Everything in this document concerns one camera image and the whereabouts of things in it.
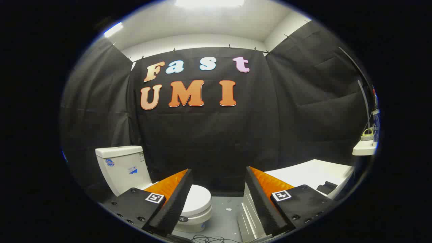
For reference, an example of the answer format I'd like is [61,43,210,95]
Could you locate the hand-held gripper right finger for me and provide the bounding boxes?
[245,166,339,237]

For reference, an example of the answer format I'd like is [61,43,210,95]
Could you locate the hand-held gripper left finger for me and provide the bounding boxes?
[99,169,193,238]

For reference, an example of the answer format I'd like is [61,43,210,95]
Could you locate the white toilet lid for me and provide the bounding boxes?
[183,185,213,217]

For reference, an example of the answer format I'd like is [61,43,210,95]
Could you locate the white toilet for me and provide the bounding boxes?
[96,146,213,233]

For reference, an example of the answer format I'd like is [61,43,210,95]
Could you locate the grey cabinet with white top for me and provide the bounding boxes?
[237,159,355,243]

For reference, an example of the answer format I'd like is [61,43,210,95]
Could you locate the black backdrop cloth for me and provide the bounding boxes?
[60,20,372,203]

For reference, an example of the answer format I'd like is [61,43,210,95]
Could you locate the blue bottle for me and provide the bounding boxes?
[372,108,381,146]

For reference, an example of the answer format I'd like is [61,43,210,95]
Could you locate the ceiling light panel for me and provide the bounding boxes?
[174,0,245,8]
[104,22,124,38]

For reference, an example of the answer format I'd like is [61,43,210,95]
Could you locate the black cables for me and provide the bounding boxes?
[189,234,238,243]

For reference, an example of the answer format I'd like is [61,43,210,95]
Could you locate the white wall shelf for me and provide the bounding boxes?
[352,140,377,156]

